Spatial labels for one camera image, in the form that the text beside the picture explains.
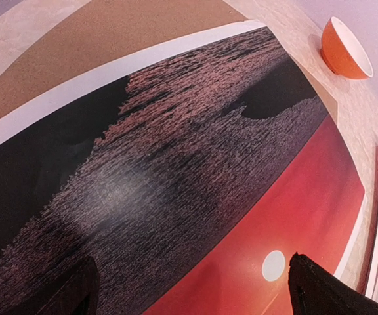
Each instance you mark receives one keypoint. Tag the orange white bowl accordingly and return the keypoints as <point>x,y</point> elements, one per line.
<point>343,53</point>

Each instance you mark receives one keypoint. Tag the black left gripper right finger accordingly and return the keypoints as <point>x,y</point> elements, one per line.
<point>313,290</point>

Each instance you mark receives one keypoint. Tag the brown cardboard backing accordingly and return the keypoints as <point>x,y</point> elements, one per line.
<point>45,43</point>

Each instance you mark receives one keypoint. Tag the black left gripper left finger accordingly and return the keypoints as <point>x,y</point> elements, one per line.
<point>75,292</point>

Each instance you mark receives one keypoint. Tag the red dark sunset photo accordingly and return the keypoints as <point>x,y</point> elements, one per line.
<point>190,172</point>

